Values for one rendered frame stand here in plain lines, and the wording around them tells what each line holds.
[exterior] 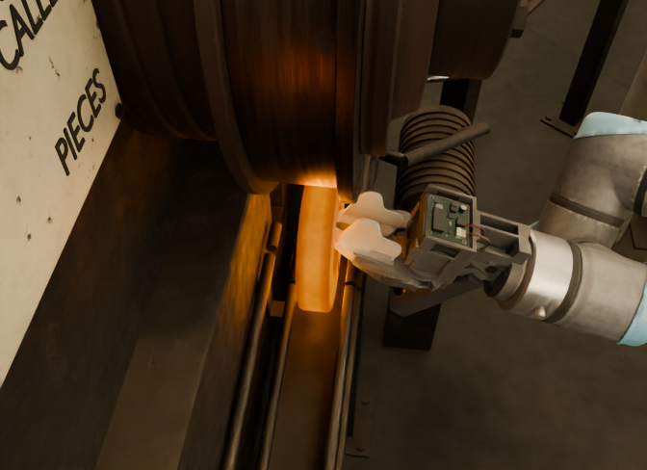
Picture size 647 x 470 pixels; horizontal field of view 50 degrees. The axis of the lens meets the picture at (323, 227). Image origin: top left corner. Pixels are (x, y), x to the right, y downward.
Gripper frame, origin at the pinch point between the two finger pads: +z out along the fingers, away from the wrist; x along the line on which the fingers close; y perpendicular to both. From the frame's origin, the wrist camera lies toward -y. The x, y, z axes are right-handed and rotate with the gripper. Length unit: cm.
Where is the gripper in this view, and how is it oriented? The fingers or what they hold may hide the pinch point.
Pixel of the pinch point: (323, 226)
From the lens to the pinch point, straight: 72.6
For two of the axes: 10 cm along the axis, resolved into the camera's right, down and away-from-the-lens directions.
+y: 2.8, -5.7, -7.7
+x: -1.3, 7.7, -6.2
